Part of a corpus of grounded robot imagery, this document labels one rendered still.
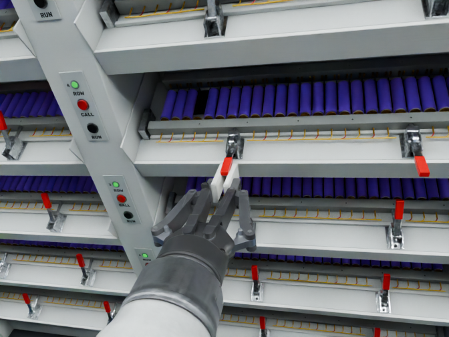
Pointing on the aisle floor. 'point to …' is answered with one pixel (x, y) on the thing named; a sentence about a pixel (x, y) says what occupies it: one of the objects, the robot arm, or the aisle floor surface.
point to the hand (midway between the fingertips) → (225, 181)
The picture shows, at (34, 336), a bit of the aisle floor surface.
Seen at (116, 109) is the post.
